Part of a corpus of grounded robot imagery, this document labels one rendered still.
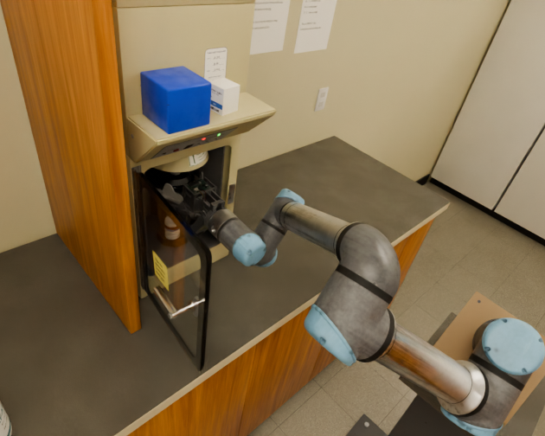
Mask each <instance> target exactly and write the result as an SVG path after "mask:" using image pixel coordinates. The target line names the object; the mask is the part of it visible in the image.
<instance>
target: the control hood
mask: <svg viewBox="0 0 545 436"><path fill-rule="evenodd" d="M276 111H277V110H276V109H274V108H272V107H271V106H269V105H268V104H266V103H264V102H262V101H261V100H259V99H257V98H255V97H254V96H252V95H251V94H249V93H247V92H245V93H240V94H239V103H238V111H236V112H231V113H229V114H226V115H223V116H221V115H220V114H218V113H216V112H213V111H211V110H210V120H209V125H204V126H200V127H196V128H193V129H189V130H186V131H180V132H176V133H172V134H168V133H166V132H165V131H164V130H162V129H161V128H160V127H158V126H157V125H156V124H154V123H153V122H152V121H151V120H149V119H148V118H146V117H145V116H144V115H143V114H142V113H141V114H137V115H132V116H128V117H127V128H128V138H129V149H130V159H131V160H132V161H133V162H134V163H141V162H143V161H147V160H150V159H151V158H152V159H153V157H154V156H155V155H156V154H157V153H158V152H159V151H160V150H162V149H163V148H164V147H165V146H169V145H173V144H178V143H181V142H184V141H188V140H191V139H195V138H200V137H204V136H207V135H210V134H214V133H217V132H220V131H226V130H229V129H233V128H236V127H238V128H237V129H235V130H234V131H232V132H230V133H229V134H228V135H227V136H225V137H224V138H229V137H232V136H235V135H238V134H242V133H244V132H248V131H250V130H252V129H253V128H254V127H256V126H257V125H259V124H261V123H263V122H264V121H266V120H267V119H269V118H271V116H273V115H275V113H276ZM224 138H222V139H224Z"/></svg>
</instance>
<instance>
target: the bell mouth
mask: <svg viewBox="0 0 545 436"><path fill-rule="evenodd" d="M207 161H208V152H207V151H204V152H202V153H199V154H195V155H193V156H190V157H185V158H182V159H178V160H176V161H173V162H169V163H165V164H161V165H158V166H156V167H153V168H155V169H158V170H163V171H168V172H186V171H192V170H196V169H198V168H200V167H202V166H203V165H204V164H205V163H206V162H207Z"/></svg>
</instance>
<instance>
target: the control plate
mask: <svg viewBox="0 0 545 436"><path fill-rule="evenodd" d="M237 128H238V127H236V128H233V129H229V130H226V131H220V132H217V133H214V134H210V135H207V136H204V137H200V138H195V139H191V140H188V141H184V142H181V143H178V144H173V145H169V146H165V147H164V148H163V149H162V150H160V151H159V152H158V153H157V154H156V155H155V156H154V157H153V158H156V157H161V156H164V155H168V154H170V153H174V152H173V150H176V149H179V151H182V150H186V149H184V148H185V147H186V146H188V145H191V144H193V145H192V146H191V147H190V148H192V147H195V146H198V145H199V144H198V143H201V144H206V143H207V142H206V141H208V140H209V142H213V141H215V138H217V140H220V139H222V138H224V137H225V136H227V135H228V134H229V133H230V132H232V131H234V130H235V129H237ZM218 134H221V135H219V136H217V135H218ZM203 138H205V139H203ZM202 139H203V140H202ZM165 152H166V153H165ZM163 153H165V154H163ZM162 154H163V155H162ZM151 159H152V158H151Z"/></svg>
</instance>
